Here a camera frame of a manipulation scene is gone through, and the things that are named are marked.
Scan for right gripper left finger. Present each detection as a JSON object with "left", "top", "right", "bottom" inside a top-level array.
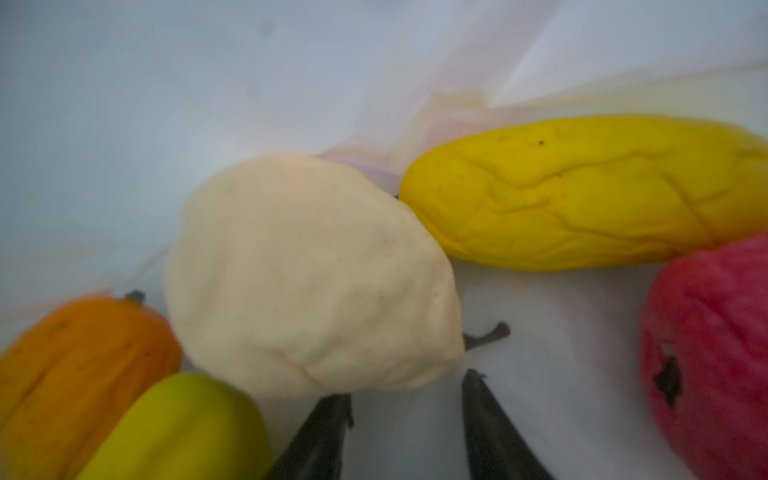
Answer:
[{"left": 263, "top": 394, "right": 354, "bottom": 480}]

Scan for yellow lemon toy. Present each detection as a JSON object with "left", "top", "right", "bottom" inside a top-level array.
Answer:
[{"left": 399, "top": 114, "right": 767, "bottom": 271}]

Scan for orange green papaya toy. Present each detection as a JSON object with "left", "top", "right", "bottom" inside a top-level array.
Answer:
[{"left": 1, "top": 290, "right": 272, "bottom": 479}]

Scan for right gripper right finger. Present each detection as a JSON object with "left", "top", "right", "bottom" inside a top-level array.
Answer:
[{"left": 461, "top": 369, "right": 554, "bottom": 480}]

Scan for red fruit toy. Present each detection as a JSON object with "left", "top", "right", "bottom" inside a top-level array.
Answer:
[{"left": 640, "top": 232, "right": 767, "bottom": 479}]

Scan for white plastic bag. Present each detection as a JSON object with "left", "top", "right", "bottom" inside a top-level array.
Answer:
[{"left": 1, "top": 1, "right": 767, "bottom": 479}]

